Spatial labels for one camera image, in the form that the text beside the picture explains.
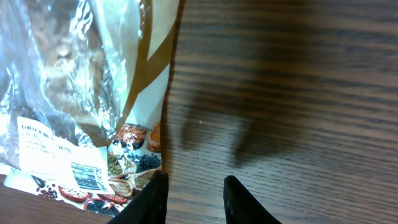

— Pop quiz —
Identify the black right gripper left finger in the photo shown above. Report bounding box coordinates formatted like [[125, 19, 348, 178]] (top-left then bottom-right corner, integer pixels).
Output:
[[108, 170, 169, 224]]

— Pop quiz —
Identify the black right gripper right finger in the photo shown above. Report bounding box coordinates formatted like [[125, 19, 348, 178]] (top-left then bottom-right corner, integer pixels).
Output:
[[223, 175, 281, 224]]

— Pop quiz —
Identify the red white snack packet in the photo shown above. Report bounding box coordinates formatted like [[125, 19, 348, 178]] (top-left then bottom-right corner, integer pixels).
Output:
[[1, 0, 179, 217]]

